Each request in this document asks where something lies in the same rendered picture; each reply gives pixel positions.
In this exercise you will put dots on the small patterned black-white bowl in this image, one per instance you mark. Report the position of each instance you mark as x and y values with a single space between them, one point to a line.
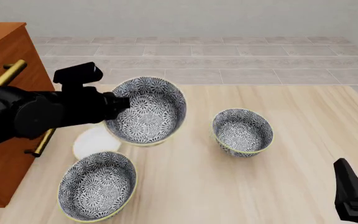
242 133

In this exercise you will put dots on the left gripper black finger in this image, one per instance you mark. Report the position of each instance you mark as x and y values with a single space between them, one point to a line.
120 103

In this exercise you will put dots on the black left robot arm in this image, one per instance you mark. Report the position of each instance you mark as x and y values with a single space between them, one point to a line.
17 114

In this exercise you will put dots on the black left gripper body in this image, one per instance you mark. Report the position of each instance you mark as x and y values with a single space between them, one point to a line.
95 107

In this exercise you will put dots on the patterned bowl with yellow rim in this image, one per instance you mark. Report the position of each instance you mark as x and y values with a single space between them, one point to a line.
96 186

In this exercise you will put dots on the large patterned black-white bowl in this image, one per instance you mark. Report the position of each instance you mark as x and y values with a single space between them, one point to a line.
149 116

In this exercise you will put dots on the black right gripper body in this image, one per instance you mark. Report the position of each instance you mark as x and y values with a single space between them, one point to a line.
356 211

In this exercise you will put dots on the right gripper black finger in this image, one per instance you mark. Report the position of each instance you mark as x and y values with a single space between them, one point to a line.
350 182

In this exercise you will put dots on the white round plate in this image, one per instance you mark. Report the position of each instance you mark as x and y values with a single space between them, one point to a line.
93 143

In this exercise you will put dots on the wooden cabinet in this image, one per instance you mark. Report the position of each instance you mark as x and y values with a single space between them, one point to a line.
2 53

